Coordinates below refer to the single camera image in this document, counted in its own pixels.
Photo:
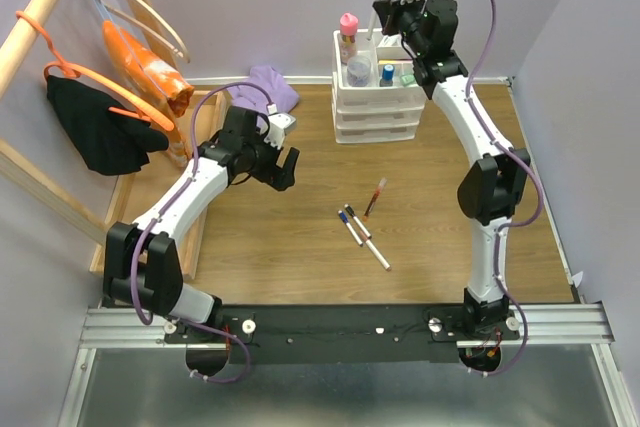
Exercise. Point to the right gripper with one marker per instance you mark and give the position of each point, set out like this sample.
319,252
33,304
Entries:
390,9

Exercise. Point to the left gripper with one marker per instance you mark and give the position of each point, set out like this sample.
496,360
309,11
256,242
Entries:
278,177

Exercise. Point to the grey tip acrylic marker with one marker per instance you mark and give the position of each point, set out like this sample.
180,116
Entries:
372,22

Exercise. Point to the pink cap crayon bottle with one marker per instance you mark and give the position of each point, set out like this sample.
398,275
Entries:
348,28

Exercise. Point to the grey blue cap glue bottle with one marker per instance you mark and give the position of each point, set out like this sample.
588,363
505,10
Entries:
387,75

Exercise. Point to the clear round jar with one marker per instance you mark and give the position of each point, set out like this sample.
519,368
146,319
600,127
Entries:
358,71

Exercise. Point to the white plastic drawer organizer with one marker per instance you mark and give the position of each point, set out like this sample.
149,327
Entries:
374,114

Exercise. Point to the black cap whiteboard marker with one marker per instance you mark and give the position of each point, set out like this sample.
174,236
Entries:
357,221

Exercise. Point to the blue cap whiteboard marker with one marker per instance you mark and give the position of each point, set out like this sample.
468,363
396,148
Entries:
343,217

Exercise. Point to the red gel pen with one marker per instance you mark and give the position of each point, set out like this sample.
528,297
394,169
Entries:
377,192

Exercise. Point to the brown cap white marker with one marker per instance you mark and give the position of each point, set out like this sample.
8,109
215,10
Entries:
377,254

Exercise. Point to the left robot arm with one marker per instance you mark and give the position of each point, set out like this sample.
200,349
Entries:
142,266

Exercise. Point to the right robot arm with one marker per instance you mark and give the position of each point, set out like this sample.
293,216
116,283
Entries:
494,184

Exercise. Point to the purple cloth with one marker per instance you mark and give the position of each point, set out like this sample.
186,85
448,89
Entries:
266,77

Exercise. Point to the orange white garment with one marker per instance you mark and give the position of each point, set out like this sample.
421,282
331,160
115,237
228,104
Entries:
155,80

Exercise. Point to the black garment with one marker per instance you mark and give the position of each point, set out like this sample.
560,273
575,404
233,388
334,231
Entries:
109,143

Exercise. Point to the wooden hanger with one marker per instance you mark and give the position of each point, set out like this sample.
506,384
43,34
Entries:
168,37

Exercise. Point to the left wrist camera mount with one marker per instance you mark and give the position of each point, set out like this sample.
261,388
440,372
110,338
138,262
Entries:
280,125

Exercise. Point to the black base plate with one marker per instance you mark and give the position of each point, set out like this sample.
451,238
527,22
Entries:
357,333

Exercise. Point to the blue wire hanger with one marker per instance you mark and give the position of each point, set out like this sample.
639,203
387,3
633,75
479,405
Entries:
106,16

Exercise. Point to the aluminium rail frame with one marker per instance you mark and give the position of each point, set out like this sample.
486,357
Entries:
561,372

